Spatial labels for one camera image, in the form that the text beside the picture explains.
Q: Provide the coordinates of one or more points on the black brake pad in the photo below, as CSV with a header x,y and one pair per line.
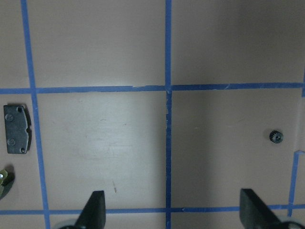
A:
x,y
17,128

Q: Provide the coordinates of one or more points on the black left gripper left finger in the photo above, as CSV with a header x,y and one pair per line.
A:
x,y
93,215

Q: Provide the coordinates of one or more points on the small black gear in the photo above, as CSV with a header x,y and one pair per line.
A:
x,y
276,137

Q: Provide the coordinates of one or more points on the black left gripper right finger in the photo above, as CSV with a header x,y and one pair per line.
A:
x,y
254,213

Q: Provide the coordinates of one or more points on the olive green brake shoe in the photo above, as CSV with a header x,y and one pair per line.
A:
x,y
7,177

